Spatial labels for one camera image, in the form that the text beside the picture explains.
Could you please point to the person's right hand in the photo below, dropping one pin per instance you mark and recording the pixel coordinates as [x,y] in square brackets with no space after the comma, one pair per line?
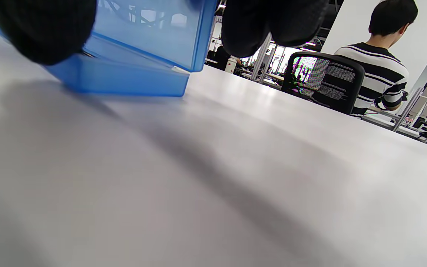
[39,29]

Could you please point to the white desk with metal legs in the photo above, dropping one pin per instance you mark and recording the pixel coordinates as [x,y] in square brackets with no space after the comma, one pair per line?
[378,120]

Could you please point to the pile of black pen refills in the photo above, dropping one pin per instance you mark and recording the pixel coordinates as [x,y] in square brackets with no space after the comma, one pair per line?
[87,55]

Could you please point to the black mesh office chair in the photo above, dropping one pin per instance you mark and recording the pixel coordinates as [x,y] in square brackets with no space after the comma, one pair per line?
[332,79]

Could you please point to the white thermos bottle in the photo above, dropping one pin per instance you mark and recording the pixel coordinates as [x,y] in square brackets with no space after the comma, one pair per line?
[230,66]

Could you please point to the blue plastic stationery box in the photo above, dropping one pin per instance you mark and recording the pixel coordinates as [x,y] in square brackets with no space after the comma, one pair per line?
[143,37]

